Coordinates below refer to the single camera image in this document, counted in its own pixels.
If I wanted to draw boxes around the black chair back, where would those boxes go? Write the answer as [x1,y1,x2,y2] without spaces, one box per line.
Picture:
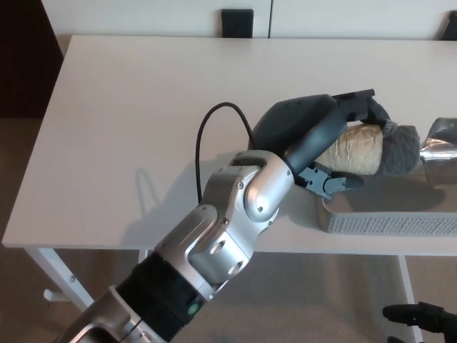
[437,10,457,41]
[220,9,255,39]

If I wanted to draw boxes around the white desk side hook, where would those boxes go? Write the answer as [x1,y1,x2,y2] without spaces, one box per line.
[43,288,67,302]

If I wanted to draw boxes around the grey mesh container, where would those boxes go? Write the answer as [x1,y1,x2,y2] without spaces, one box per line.
[316,171,457,237]

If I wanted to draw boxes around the white desk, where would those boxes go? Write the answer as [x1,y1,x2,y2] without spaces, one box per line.
[1,34,457,343]

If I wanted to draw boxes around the dark brown cabinet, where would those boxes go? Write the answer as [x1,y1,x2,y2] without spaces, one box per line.
[0,0,65,117]

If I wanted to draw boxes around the white cabinet fronts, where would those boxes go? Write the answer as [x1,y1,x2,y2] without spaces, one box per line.
[42,0,457,42]

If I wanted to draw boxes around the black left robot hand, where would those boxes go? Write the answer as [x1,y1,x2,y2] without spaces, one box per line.
[248,88,391,200]

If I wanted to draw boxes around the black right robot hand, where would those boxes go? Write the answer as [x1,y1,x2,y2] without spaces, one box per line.
[381,302,457,343]

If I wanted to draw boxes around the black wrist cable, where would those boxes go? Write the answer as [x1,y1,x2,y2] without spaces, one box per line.
[195,102,255,207]

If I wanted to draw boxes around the silver shovel with taped handle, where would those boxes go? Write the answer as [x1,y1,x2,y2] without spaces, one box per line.
[316,116,457,190]

